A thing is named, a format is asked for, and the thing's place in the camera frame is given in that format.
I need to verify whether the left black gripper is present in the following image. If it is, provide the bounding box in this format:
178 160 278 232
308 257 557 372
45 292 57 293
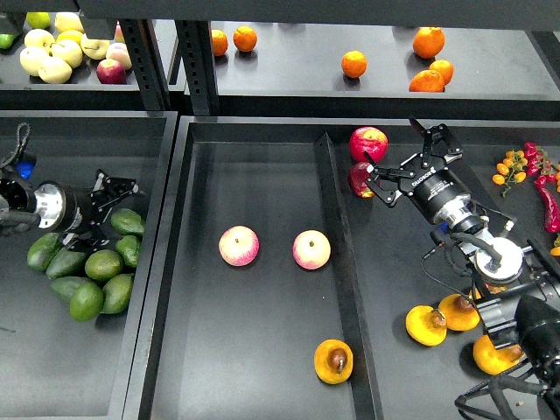
34 169 140 253

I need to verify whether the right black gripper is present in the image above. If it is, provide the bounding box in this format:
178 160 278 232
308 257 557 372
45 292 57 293
363 116 473 224

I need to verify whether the yellow pear with brown stem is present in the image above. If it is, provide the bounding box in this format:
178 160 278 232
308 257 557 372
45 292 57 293
314 339 354 385

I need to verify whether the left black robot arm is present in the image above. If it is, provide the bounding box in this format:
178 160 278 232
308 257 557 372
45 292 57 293
1 122 140 252

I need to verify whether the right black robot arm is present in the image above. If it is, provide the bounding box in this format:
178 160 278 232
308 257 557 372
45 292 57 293
357 118 559 419

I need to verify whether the yellow pear lower pile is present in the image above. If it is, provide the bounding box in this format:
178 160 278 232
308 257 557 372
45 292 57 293
472 335 524 375

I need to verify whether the bright red apple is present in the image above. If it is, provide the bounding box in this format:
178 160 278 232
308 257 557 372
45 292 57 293
348 126 389 163

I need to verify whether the orange front right shelf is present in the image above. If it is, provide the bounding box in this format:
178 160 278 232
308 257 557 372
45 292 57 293
409 69 445 93

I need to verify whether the yellow cherry tomato bunch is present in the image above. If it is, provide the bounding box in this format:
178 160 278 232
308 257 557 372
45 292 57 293
492 150 528 198

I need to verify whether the orange middle shelf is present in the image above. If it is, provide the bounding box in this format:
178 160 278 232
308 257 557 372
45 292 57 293
341 50 368 79

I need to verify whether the red cherry tomato bunch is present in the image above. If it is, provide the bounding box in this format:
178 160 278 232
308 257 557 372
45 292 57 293
523 142 557 176

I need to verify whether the pink apple right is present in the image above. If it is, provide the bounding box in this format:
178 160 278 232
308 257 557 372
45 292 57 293
292 229 331 270

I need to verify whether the pink apple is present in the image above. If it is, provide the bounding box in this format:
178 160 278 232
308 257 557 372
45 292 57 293
292 229 331 270
218 226 260 267

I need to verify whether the dark red apple on shelf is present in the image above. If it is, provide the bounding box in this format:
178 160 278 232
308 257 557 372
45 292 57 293
96 59 127 85

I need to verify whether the pink apple left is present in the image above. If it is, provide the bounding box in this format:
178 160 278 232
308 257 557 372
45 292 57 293
218 226 260 267

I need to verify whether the red chili pepper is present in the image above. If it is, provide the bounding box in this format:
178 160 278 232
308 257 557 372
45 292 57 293
533 175 559 234

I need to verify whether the pale yellow apple front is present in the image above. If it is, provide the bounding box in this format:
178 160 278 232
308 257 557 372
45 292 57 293
38 57 73 84

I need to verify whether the pale yellow apple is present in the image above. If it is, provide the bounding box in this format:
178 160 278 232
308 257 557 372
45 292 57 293
19 46 50 77
80 34 110 60
50 39 83 68
24 29 55 52
38 57 73 84

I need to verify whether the black left tray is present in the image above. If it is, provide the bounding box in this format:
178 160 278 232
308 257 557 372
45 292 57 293
1 111 177 419

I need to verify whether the black tray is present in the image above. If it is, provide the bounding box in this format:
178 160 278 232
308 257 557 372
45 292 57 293
1 111 177 419
121 115 560 420

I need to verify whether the pale pink peach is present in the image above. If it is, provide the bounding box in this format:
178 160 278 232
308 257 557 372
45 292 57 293
106 42 132 71

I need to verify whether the pale yellow apple right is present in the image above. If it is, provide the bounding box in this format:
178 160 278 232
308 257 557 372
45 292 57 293
80 34 110 60

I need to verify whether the pale yellow apple centre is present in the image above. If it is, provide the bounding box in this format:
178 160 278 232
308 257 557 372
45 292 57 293
50 39 83 68

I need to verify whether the pale yellow apple upper left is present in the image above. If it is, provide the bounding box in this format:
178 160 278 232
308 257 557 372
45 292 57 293
24 29 55 52

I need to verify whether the black centre tray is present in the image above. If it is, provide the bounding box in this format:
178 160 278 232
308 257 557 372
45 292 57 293
121 115 560 420

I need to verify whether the green lime on shelf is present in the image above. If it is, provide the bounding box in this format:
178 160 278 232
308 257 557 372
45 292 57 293
26 11 51 30

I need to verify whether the orange far left shelf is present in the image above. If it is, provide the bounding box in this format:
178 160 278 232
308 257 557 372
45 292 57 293
211 29 228 57

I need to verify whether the black tray divider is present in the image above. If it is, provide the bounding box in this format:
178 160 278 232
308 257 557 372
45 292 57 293
313 133 383 419

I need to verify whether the black shelf upright post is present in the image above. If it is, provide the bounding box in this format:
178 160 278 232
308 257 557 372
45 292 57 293
174 20 220 116

